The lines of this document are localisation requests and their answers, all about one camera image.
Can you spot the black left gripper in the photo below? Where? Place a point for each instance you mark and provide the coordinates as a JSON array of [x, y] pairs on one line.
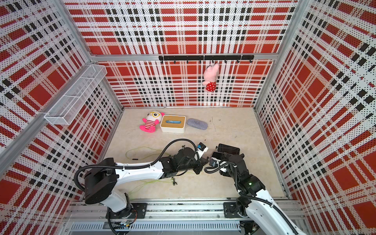
[[201, 162]]

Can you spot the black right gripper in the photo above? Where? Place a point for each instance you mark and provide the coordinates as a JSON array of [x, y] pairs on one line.
[[224, 173]]

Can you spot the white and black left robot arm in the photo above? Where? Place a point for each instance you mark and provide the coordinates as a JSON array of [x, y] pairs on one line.
[[99, 181]]

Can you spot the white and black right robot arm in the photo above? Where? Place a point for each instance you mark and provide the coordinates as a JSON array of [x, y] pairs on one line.
[[254, 201]]

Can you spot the grey fabric case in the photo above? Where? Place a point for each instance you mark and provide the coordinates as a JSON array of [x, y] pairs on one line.
[[197, 124]]

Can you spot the white tissue box wooden lid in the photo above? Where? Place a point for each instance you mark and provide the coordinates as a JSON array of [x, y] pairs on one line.
[[173, 124]]

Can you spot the pink striped plush doll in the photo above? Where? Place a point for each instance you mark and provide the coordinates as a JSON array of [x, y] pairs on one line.
[[151, 121]]

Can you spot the pink pig plush toy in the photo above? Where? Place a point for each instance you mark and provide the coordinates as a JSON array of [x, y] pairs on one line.
[[210, 77]]

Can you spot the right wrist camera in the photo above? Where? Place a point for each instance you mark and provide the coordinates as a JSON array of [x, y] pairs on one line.
[[213, 162]]

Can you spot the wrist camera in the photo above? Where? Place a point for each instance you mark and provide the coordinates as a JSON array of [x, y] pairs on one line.
[[213, 162], [201, 150]]

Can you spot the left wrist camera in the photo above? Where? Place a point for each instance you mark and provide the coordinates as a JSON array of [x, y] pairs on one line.
[[201, 150]]

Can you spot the black hook rail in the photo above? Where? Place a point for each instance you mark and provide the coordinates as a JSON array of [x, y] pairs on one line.
[[206, 58]]

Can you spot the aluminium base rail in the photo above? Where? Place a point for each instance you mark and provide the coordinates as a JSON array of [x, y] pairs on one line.
[[162, 217]]

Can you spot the white wire mesh basket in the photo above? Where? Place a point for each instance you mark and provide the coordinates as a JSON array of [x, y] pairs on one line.
[[68, 106]]

